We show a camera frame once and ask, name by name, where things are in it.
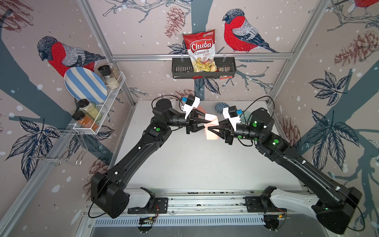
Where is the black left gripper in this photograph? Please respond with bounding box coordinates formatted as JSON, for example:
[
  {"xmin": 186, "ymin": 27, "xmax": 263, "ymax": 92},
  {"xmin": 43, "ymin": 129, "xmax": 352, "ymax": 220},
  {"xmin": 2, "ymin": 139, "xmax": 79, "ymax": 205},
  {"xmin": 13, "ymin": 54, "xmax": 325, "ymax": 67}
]
[{"xmin": 164, "ymin": 110, "xmax": 211, "ymax": 135}]

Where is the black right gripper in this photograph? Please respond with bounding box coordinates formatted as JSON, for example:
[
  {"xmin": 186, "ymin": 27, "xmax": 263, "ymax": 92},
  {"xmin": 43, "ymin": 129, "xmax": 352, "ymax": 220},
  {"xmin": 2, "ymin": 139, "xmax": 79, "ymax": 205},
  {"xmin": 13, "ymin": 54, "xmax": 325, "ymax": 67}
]
[{"xmin": 208, "ymin": 120, "xmax": 264, "ymax": 147}]

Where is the pink square paper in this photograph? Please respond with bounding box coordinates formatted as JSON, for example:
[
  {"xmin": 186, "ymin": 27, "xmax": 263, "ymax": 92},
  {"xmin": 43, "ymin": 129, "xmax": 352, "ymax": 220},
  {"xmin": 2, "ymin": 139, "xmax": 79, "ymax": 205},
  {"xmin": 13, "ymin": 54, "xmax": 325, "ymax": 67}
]
[
  {"xmin": 197, "ymin": 105, "xmax": 207, "ymax": 114},
  {"xmin": 204, "ymin": 114, "xmax": 219, "ymax": 140}
]

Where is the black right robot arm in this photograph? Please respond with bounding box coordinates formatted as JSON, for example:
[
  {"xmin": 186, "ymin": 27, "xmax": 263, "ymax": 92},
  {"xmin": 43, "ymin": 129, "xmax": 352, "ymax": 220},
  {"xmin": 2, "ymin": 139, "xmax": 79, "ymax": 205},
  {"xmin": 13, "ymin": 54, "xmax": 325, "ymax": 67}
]
[{"xmin": 207, "ymin": 107, "xmax": 362, "ymax": 235}]

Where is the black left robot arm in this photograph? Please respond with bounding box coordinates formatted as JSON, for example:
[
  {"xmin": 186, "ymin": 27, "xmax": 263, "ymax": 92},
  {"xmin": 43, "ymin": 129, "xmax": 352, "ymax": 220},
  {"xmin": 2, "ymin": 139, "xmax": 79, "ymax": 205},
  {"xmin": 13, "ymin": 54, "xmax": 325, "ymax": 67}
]
[{"xmin": 91, "ymin": 95, "xmax": 208, "ymax": 218}]

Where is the blue patterned ceramic bowl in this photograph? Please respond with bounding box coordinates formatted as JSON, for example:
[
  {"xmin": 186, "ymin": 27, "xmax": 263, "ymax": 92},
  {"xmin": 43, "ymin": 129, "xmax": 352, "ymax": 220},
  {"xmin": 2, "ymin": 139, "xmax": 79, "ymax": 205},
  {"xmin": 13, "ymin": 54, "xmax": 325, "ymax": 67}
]
[{"xmin": 214, "ymin": 102, "xmax": 229, "ymax": 115}]

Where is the teal striped ceramic bowl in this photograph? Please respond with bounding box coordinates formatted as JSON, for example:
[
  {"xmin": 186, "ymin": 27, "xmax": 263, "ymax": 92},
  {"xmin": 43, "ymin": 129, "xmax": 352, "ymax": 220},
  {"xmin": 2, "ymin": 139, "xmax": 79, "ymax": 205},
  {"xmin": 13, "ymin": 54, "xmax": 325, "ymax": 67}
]
[{"xmin": 240, "ymin": 111, "xmax": 251, "ymax": 124}]

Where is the red Chuba chips bag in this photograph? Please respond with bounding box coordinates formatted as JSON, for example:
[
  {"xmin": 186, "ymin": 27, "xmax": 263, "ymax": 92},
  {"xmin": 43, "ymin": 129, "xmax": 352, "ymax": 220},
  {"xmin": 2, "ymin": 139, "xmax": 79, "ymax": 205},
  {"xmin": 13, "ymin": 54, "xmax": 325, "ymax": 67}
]
[{"xmin": 183, "ymin": 30, "xmax": 217, "ymax": 73}]

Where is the black lid spice jar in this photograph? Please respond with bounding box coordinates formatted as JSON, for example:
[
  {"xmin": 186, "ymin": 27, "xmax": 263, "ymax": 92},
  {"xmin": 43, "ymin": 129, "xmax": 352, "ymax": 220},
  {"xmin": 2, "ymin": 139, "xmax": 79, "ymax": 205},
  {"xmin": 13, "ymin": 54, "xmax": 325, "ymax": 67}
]
[{"xmin": 98, "ymin": 65, "xmax": 119, "ymax": 89}]

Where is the green spice jar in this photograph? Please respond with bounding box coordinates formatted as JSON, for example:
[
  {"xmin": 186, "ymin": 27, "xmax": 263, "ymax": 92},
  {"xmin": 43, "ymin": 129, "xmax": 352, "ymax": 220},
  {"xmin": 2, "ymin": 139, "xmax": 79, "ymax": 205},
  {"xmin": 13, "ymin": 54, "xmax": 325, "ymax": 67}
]
[{"xmin": 77, "ymin": 99, "xmax": 102, "ymax": 121}]

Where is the orange spice jar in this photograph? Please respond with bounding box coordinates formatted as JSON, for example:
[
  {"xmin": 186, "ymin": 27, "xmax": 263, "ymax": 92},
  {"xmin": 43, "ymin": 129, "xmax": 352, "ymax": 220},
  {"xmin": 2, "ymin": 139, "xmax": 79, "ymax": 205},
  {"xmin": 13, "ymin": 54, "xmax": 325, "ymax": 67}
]
[{"xmin": 72, "ymin": 110, "xmax": 99, "ymax": 132}]

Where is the blue striped plate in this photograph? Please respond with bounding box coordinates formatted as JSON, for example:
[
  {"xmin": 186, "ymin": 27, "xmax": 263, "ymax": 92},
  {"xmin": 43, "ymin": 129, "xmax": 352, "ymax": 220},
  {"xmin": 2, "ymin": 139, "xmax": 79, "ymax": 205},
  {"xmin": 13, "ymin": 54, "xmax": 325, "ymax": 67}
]
[{"xmin": 64, "ymin": 67, "xmax": 108, "ymax": 105}]

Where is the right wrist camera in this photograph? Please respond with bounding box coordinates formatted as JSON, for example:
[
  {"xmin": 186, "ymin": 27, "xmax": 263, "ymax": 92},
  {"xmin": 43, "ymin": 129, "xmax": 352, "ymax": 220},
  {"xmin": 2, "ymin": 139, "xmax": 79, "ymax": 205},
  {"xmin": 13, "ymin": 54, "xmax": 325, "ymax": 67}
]
[{"xmin": 223, "ymin": 106, "xmax": 242, "ymax": 131}]

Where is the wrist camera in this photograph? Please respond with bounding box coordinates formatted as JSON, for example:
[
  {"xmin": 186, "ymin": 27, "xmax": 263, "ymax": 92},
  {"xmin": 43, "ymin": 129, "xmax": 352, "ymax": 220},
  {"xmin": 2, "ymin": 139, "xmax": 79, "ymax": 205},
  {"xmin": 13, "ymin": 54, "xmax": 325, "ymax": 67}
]
[
  {"xmin": 223, "ymin": 106, "xmax": 242, "ymax": 131},
  {"xmin": 182, "ymin": 95, "xmax": 200, "ymax": 119}
]

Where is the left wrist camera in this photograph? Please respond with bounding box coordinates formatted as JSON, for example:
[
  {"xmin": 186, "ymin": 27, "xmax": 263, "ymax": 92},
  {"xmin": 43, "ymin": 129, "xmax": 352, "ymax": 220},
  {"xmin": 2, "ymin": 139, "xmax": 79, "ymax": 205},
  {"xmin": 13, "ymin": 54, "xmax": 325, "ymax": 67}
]
[{"xmin": 182, "ymin": 95, "xmax": 200, "ymax": 119}]

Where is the black wire basket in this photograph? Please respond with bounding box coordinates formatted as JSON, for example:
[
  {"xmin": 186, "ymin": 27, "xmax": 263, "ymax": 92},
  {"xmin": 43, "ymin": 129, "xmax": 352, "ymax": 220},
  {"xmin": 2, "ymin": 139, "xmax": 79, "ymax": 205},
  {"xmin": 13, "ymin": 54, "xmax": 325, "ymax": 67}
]
[{"xmin": 172, "ymin": 57, "xmax": 236, "ymax": 79}]

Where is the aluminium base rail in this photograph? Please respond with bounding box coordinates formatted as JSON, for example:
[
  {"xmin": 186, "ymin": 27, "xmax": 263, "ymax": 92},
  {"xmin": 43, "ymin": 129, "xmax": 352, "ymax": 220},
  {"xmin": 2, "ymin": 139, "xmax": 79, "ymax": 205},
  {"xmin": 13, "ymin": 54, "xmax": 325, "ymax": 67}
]
[{"xmin": 85, "ymin": 189, "xmax": 320, "ymax": 215}]

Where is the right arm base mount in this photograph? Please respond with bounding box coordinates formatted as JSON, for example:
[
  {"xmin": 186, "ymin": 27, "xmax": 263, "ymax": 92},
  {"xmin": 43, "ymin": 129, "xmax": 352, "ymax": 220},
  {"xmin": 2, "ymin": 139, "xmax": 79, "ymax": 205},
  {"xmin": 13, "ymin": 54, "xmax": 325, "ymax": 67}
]
[{"xmin": 243, "ymin": 186, "xmax": 287, "ymax": 213}]

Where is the white wire shelf rack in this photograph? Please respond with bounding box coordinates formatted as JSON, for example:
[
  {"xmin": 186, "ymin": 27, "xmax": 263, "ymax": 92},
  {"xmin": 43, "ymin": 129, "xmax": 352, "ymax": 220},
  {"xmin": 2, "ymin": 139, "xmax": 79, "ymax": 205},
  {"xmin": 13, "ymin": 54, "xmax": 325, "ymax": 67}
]
[{"xmin": 73, "ymin": 72, "xmax": 126, "ymax": 135}]

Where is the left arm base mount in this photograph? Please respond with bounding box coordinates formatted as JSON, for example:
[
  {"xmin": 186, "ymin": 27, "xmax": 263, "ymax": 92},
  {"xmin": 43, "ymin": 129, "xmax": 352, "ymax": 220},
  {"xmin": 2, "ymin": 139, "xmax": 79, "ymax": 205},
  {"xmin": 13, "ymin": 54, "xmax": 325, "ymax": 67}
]
[{"xmin": 125, "ymin": 187, "xmax": 168, "ymax": 214}]

